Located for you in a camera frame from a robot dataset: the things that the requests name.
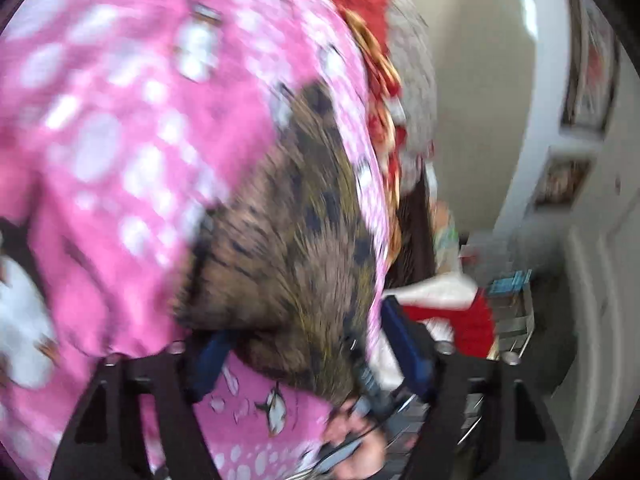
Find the navy gold batik garment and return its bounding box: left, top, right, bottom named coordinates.
left=174, top=80, right=376, bottom=404

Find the person's right hand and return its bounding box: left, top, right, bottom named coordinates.
left=319, top=398, right=388, bottom=480

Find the metal stair railing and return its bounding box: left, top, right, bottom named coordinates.
left=382, top=271, right=566, bottom=479

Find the dark carved wooden headboard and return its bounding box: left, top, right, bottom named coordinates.
left=385, top=174, right=436, bottom=289

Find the floral white pillow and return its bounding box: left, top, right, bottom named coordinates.
left=385, top=0, right=437, bottom=195

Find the pink penguin fleece blanket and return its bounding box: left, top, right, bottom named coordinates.
left=1, top=0, right=390, bottom=479

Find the red orange satin blanket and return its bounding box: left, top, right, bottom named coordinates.
left=332, top=0, right=406, bottom=263

